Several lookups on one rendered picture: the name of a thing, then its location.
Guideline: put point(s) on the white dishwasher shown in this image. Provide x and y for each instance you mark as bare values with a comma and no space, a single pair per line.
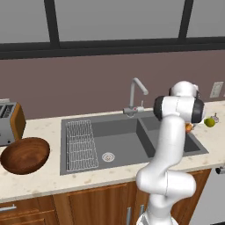
209,199

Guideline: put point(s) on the white wall socket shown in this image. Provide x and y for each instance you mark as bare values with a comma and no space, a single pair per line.
216,89

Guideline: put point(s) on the wooden cupboard door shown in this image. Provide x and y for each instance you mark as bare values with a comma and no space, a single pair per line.
193,187
96,205

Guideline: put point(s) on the black framed window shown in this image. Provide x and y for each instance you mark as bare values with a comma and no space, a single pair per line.
117,25

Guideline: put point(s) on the orange round fruit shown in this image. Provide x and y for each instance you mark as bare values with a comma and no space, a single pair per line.
188,127

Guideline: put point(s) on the silver sink tap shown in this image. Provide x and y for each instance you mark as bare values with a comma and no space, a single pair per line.
134,101

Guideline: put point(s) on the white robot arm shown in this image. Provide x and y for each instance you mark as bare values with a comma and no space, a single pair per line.
171,137

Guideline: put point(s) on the wooden drawer front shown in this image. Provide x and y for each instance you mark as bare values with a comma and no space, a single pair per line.
26,209

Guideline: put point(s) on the grey kitchen sink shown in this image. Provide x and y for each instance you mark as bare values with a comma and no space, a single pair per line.
123,140

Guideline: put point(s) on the green round fruit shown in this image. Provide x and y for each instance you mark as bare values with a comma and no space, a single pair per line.
209,122

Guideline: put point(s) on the small grey vegetable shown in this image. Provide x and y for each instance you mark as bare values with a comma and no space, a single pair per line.
216,117

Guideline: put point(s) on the brown wooden bowl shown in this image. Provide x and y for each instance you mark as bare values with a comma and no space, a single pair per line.
25,155

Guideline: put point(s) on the grey and brown toaster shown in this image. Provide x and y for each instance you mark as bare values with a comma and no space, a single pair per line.
8,121

